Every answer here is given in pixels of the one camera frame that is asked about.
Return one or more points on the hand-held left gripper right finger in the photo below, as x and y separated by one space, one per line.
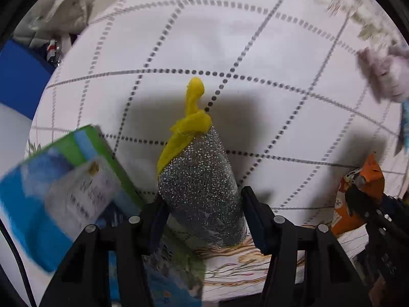
255 224

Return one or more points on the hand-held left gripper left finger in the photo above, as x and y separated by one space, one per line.
158 225

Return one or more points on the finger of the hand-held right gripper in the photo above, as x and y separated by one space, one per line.
362 201

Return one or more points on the orange snack packet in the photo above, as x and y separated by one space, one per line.
367 179

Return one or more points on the silver glitter tube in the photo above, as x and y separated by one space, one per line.
201 195

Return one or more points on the blue green tissue pack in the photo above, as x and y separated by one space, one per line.
169 278
54 192

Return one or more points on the white cloth with brown drawing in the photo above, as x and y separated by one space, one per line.
242 268

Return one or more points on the light blue packet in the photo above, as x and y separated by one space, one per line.
405 124

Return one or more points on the white dotted grid blanket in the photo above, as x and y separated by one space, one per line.
223 54

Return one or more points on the floral printed cloth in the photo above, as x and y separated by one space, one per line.
358 3

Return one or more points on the blue white board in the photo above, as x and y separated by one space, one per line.
22 80

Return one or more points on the red white small bottle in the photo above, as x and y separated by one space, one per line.
52 52

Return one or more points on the grey white crumpled cloth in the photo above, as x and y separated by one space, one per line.
60 12

